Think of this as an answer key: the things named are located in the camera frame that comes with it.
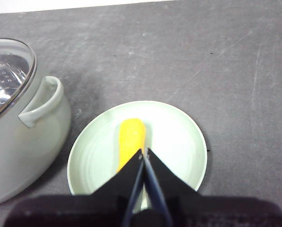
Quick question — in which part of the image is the pale green electric steamer pot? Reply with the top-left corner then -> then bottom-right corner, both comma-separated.
0,37 -> 72,207

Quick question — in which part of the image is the pale green round plate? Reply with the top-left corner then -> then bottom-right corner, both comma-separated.
67,100 -> 208,211

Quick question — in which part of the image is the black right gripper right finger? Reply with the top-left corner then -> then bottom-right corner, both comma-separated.
145,147 -> 201,227

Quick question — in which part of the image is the yellow corn cob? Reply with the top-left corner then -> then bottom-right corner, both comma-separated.
116,118 -> 147,174

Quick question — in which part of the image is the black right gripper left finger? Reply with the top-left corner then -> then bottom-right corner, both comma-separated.
91,148 -> 145,227

